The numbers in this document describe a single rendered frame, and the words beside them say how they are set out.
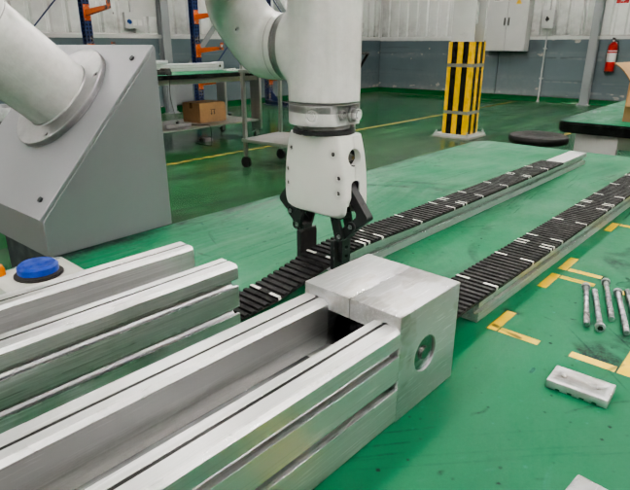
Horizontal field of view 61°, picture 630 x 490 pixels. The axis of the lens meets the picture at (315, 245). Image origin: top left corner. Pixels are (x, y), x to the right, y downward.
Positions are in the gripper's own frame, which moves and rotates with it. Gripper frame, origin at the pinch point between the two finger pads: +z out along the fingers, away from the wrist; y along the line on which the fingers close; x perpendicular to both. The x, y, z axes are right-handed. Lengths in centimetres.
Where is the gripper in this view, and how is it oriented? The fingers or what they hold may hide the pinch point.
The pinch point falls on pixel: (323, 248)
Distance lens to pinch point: 69.8
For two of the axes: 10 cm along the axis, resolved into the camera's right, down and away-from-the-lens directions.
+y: -7.4, -2.4, 6.3
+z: 0.0, 9.4, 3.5
